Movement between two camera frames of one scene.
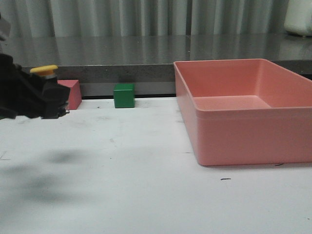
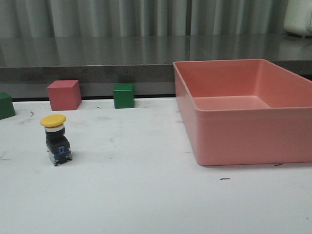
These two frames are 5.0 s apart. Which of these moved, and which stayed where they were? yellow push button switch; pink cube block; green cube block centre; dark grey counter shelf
Moved: yellow push button switch
Stayed: pink cube block; dark grey counter shelf; green cube block centre
